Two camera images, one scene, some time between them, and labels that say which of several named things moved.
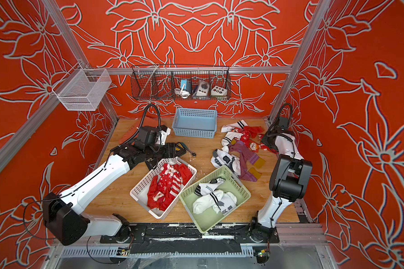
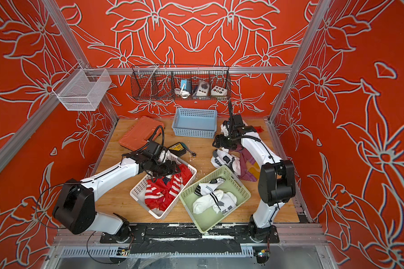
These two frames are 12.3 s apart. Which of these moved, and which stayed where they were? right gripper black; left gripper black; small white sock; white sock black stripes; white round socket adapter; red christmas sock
Moved: right gripper black; left gripper black
Stayed: white sock black stripes; white round socket adapter; small white sock; red christmas sock
